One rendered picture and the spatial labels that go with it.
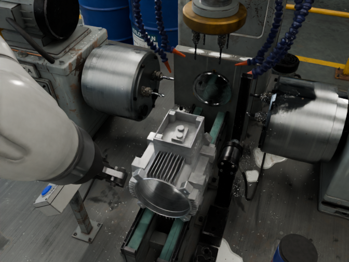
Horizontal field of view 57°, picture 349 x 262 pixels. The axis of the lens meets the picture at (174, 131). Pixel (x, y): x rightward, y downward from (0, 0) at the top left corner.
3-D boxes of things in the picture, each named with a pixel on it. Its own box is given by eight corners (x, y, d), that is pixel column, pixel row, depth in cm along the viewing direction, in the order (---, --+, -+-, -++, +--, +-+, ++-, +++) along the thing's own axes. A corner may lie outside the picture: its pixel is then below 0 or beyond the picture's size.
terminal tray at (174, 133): (169, 127, 93) (168, 108, 88) (204, 136, 90) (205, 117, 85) (153, 157, 85) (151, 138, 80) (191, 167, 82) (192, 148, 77)
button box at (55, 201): (83, 167, 91) (70, 154, 89) (97, 162, 87) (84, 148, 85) (47, 217, 80) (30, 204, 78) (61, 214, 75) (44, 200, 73)
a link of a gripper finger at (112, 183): (92, 153, 53) (99, 155, 53) (117, 166, 63) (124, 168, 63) (83, 175, 52) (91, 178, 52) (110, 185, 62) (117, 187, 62)
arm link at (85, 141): (33, 106, 44) (55, 120, 50) (4, 169, 42) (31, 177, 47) (90, 122, 42) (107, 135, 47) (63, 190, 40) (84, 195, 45)
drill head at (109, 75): (92, 80, 138) (79, 25, 120) (171, 97, 128) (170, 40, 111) (58, 116, 121) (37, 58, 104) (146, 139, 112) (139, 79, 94)
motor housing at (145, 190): (158, 158, 104) (155, 115, 91) (214, 173, 99) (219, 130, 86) (132, 208, 91) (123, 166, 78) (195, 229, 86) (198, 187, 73)
